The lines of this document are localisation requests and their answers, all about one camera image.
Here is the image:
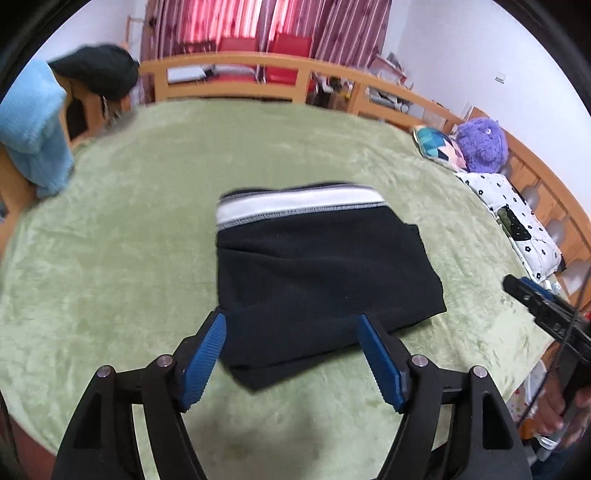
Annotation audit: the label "white cloth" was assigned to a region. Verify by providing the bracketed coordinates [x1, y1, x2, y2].
[167, 67, 218, 84]

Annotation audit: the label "green fleece blanket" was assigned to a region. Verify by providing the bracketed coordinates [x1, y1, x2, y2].
[0, 99, 561, 480]

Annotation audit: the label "red chair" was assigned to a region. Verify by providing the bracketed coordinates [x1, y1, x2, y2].
[217, 37, 257, 84]
[265, 33, 312, 86]

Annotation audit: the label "wooden bed frame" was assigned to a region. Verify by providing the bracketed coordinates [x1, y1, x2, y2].
[0, 52, 591, 296]

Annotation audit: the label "black pants with white waistband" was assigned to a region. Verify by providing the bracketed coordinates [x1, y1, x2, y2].
[215, 182, 446, 393]

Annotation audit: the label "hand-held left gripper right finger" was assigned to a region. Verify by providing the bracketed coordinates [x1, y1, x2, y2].
[358, 313, 532, 480]

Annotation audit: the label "black garment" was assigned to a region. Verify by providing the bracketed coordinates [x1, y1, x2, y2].
[48, 44, 140, 102]

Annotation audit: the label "red striped curtains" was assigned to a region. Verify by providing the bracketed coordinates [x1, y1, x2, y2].
[141, 0, 393, 70]

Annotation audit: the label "teal patterned cushion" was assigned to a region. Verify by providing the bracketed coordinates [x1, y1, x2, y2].
[413, 126, 467, 169]

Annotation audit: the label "person's right hand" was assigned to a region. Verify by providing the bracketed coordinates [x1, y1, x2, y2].
[531, 381, 583, 439]

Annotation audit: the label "black cable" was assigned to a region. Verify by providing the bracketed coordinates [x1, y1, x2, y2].
[517, 272, 591, 430]

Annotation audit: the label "white flower print pillow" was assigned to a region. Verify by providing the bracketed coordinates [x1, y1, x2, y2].
[455, 171, 566, 282]

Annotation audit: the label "light blue towel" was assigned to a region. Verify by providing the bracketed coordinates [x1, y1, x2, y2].
[0, 60, 77, 199]

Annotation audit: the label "purple plush toy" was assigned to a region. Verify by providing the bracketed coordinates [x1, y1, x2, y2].
[455, 117, 509, 174]

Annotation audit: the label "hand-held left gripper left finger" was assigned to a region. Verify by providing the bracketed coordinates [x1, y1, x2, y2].
[51, 310, 228, 480]

